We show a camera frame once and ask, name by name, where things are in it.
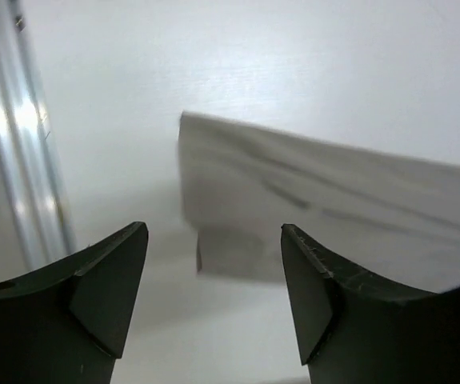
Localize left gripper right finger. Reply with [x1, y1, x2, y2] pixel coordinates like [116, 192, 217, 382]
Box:
[281, 224, 460, 383]

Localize left aluminium rail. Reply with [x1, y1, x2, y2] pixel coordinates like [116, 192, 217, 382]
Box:
[0, 1, 75, 270]

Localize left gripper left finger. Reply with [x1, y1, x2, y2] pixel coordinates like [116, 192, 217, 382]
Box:
[0, 222, 149, 383]

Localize grey trousers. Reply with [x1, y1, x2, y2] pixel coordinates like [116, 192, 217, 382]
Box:
[178, 113, 460, 292]

